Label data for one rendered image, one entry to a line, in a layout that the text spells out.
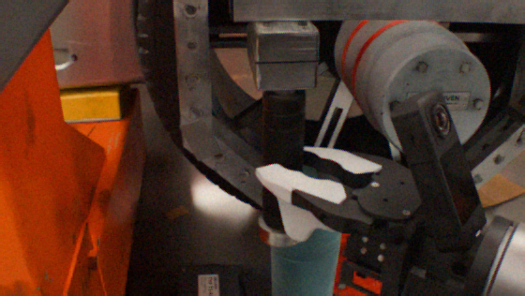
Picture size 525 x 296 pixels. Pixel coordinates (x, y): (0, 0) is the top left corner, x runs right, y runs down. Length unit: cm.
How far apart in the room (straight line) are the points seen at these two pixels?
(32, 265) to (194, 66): 33
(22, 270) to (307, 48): 28
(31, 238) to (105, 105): 53
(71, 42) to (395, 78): 54
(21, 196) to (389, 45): 38
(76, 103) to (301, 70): 57
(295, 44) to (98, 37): 51
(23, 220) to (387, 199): 27
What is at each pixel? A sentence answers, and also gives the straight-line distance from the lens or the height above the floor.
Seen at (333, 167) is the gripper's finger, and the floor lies 83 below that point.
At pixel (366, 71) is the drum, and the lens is 56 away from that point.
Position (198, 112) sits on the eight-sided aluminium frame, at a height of 78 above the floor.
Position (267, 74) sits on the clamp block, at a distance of 41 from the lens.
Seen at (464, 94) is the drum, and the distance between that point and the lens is 56.
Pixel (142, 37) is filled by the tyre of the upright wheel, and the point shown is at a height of 86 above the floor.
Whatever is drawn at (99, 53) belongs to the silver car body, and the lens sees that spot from 87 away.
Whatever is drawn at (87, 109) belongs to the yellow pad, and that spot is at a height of 70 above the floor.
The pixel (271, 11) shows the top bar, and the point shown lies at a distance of 43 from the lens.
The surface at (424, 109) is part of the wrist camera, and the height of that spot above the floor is 92.
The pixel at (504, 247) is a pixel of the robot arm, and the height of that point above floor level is 84.
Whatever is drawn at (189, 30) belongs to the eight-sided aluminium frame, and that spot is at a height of 89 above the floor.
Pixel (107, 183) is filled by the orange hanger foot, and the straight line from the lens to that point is 74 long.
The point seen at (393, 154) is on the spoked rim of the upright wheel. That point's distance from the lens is 86.
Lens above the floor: 106
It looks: 29 degrees down
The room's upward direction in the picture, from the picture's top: straight up
